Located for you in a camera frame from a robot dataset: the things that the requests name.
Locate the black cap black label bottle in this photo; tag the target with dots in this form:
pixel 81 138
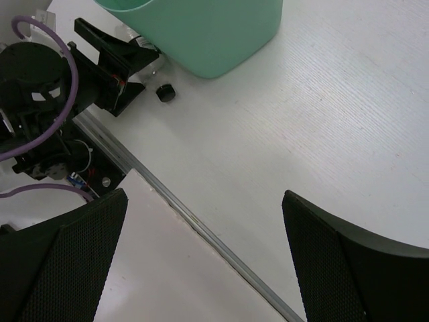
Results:
pixel 155 76

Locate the green plastic bin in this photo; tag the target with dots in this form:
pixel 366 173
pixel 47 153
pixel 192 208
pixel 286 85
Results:
pixel 206 37

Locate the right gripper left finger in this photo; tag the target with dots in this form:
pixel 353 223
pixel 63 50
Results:
pixel 56 270

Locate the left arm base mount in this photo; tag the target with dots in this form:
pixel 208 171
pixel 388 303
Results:
pixel 87 167

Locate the aluminium table edge rail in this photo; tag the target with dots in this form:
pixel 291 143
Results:
pixel 126 161

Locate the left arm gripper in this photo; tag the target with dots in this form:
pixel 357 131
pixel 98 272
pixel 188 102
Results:
pixel 35 86

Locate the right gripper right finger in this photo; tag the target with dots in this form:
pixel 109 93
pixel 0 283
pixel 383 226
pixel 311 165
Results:
pixel 347 273

